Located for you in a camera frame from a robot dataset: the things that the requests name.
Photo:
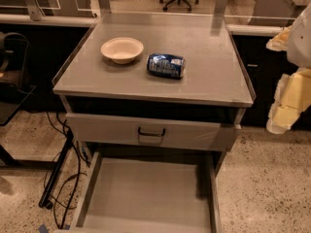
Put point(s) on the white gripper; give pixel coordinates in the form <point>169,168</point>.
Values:
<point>300,46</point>

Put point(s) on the blue pepsi can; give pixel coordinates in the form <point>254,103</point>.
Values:
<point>166,65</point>

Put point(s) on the closed grey top drawer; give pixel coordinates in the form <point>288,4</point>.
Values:
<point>180,134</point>

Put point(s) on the grey drawer cabinet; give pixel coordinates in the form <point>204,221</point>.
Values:
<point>215,87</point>

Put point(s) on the open grey middle drawer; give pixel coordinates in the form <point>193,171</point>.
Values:
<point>148,194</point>

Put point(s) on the beige paper bowl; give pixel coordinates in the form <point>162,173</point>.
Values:
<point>122,50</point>

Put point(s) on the black chair at left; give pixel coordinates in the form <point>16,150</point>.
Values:
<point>15,84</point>

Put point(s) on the black table leg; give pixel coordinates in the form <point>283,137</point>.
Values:
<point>45,198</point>

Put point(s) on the black drawer handle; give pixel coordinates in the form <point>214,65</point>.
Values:
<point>151,134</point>

